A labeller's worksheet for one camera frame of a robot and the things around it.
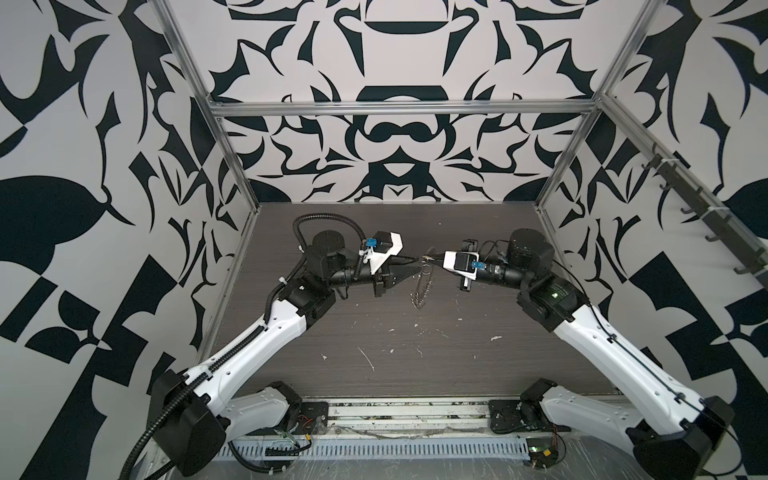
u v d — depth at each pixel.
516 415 0.74
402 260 0.62
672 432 0.39
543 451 0.71
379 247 0.53
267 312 0.49
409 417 0.76
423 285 0.65
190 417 0.38
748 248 0.53
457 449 0.71
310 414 0.74
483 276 0.55
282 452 0.73
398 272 0.64
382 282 0.57
